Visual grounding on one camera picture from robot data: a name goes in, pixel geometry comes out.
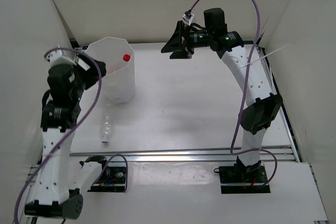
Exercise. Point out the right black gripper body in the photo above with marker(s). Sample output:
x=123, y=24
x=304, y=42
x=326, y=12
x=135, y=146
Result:
x=201, y=39

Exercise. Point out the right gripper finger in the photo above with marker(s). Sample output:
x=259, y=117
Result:
x=184, y=53
x=175, y=43

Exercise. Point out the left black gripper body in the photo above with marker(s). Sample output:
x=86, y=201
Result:
x=85, y=78

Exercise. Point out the red label plastic bottle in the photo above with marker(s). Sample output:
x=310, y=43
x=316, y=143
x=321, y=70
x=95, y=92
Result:
x=119, y=63

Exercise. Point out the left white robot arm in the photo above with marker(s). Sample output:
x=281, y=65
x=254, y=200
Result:
x=60, y=110

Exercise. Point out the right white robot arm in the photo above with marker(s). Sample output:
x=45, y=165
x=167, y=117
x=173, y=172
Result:
x=260, y=105

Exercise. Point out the white octagonal plastic bin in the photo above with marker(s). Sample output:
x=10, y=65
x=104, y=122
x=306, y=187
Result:
x=118, y=87

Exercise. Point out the clear unlabelled plastic bottle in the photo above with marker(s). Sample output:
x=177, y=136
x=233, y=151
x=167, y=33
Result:
x=108, y=117

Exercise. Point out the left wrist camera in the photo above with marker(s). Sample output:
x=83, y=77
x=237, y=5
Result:
x=60, y=56

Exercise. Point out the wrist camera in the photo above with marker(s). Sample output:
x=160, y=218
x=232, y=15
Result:
x=188, y=17
x=60, y=56

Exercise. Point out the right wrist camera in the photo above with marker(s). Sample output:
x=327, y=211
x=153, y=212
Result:
x=188, y=17

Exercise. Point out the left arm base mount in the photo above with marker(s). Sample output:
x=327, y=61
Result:
x=113, y=180

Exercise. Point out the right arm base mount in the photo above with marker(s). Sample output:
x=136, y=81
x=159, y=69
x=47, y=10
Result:
x=232, y=182

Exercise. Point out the aluminium frame rail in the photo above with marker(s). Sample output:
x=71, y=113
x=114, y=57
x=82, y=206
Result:
x=180, y=186

